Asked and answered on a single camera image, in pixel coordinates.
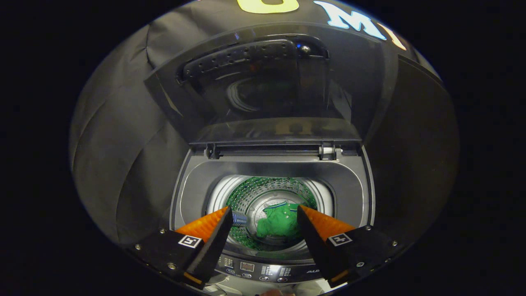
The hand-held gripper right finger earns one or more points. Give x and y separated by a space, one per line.
314 242

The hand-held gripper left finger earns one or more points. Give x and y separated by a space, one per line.
211 246

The green polo shirt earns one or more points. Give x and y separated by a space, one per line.
277 224

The dark washing machine lid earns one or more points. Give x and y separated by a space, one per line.
267 82

